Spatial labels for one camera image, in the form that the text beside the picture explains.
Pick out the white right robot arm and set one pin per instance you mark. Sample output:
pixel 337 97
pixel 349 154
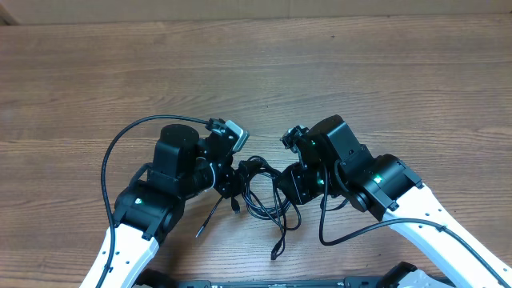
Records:
pixel 332 162

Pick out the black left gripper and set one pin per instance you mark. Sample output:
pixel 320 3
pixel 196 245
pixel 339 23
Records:
pixel 230 182

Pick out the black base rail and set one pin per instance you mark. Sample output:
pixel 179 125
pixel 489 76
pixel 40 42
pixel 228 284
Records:
pixel 403 274

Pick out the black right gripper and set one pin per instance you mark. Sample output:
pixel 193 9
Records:
pixel 298 186

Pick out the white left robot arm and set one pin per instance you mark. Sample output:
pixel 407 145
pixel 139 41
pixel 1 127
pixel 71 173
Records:
pixel 183 166

